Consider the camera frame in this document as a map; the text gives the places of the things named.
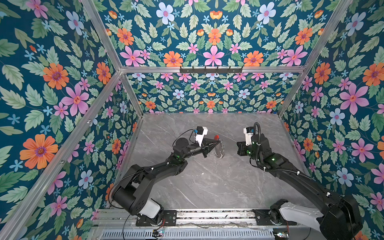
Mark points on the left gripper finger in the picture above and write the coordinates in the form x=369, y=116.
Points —
x=213, y=148
x=211, y=142

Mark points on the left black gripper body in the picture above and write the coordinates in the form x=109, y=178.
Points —
x=203, y=149

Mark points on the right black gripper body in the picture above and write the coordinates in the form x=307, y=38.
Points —
x=243, y=149

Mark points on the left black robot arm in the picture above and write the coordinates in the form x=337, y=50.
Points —
x=132, y=192

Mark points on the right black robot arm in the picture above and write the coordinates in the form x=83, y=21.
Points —
x=336, y=217

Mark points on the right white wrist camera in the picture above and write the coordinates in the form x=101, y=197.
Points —
x=248, y=132

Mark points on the aluminium front rail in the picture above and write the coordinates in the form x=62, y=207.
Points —
x=210, y=218

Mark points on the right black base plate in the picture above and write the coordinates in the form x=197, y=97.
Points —
x=264, y=217

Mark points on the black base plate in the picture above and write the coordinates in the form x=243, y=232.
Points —
x=168, y=218
x=264, y=217

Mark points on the black hook rail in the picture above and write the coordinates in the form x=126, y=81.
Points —
x=214, y=70

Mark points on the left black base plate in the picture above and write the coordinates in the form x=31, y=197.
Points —
x=168, y=218

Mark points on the white slotted cable duct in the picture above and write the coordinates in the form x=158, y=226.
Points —
x=188, y=234

